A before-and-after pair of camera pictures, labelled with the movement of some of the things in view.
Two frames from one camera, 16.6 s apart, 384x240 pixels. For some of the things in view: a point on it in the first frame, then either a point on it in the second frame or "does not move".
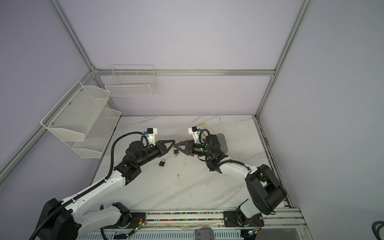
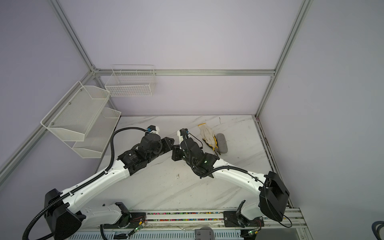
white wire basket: (131, 80) does not move
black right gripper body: (190, 148) → (177, 153)
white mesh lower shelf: (98, 135) does not move
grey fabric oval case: (223, 142) does not move
